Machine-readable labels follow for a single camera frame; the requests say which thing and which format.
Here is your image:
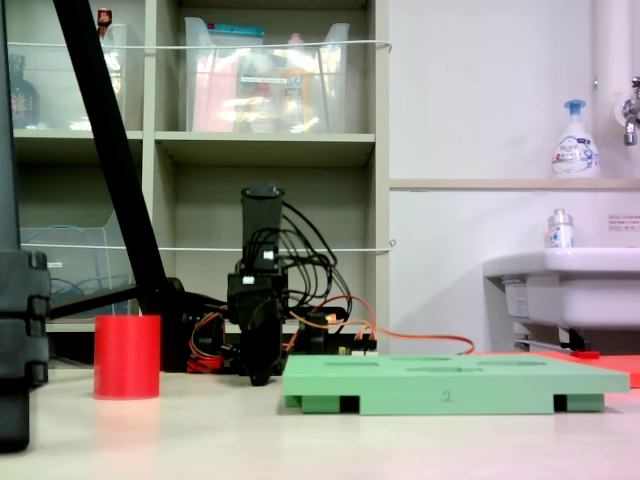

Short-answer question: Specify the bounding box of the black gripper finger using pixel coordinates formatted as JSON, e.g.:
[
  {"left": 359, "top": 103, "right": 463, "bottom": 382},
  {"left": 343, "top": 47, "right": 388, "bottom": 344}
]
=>
[
  {"left": 259, "top": 331, "right": 282, "bottom": 387},
  {"left": 241, "top": 334, "right": 265, "bottom": 387}
]

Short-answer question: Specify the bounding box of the red cylinder block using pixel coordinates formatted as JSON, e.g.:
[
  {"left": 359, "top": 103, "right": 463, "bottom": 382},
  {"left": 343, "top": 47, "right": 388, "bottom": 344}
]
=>
[{"left": 93, "top": 313, "right": 163, "bottom": 401}]

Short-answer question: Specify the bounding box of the green shape-hole board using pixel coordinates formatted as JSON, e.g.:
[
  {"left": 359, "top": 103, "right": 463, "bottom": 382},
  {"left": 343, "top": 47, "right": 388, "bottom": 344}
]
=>
[{"left": 282, "top": 353, "right": 631, "bottom": 416}]

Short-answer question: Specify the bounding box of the beige shelf unit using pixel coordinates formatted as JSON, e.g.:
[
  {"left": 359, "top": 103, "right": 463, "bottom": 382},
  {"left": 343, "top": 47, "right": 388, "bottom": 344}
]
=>
[{"left": 0, "top": 0, "right": 391, "bottom": 370}]

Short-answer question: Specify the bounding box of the large clear storage bin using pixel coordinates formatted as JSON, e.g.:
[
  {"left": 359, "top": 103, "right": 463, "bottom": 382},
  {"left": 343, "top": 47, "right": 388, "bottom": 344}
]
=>
[{"left": 183, "top": 17, "right": 351, "bottom": 135}]

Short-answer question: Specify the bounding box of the bottle with pink cap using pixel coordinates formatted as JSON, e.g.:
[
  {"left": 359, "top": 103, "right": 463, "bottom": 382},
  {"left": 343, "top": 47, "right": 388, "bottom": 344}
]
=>
[{"left": 279, "top": 32, "right": 322, "bottom": 134}]

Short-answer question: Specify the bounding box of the clear bin with bottles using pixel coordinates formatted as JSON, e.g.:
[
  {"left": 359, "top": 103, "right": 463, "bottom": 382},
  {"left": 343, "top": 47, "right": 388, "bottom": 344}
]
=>
[{"left": 7, "top": 22, "right": 130, "bottom": 132}]

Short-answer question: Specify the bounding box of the teal-topped pouch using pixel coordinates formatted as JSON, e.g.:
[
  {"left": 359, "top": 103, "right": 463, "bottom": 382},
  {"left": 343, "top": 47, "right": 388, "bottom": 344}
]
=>
[{"left": 207, "top": 22, "right": 265, "bottom": 134}]

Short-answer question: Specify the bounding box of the small clear sanitizer bottle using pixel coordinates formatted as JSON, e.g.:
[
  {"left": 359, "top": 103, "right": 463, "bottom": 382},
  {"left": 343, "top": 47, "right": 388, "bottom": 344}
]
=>
[{"left": 544, "top": 208, "right": 575, "bottom": 250}]

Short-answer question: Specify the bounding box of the dark glass bottle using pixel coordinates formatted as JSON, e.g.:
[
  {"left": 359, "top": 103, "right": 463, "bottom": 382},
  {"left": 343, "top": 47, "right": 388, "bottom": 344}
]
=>
[{"left": 8, "top": 54, "right": 41, "bottom": 130}]

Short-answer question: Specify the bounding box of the white sink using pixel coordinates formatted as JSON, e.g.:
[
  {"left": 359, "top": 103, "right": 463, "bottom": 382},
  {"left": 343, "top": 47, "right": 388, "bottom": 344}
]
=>
[{"left": 482, "top": 246, "right": 640, "bottom": 351}]

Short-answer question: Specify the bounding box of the white soap pump bottle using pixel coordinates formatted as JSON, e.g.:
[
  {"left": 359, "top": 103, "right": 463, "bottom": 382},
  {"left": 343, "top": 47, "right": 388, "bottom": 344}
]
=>
[{"left": 551, "top": 98, "right": 601, "bottom": 180}]

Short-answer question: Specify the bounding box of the black servo cable loop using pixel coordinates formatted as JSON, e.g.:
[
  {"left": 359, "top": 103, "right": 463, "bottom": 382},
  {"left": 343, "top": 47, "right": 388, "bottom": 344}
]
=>
[
  {"left": 244, "top": 227, "right": 337, "bottom": 304},
  {"left": 280, "top": 199, "right": 352, "bottom": 314}
]

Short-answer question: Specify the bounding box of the orange wire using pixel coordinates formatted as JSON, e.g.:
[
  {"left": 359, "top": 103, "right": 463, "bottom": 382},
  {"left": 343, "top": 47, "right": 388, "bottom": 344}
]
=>
[{"left": 287, "top": 294, "right": 476, "bottom": 357}]

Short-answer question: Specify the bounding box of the clear bin with blue cables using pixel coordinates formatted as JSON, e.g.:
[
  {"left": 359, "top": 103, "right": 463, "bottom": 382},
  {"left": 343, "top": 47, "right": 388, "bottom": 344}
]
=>
[{"left": 19, "top": 209, "right": 140, "bottom": 324}]

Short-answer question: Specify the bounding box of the wall label with red text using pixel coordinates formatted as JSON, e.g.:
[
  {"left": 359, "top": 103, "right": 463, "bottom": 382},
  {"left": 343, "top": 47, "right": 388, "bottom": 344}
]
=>
[{"left": 607, "top": 213, "right": 640, "bottom": 233}]

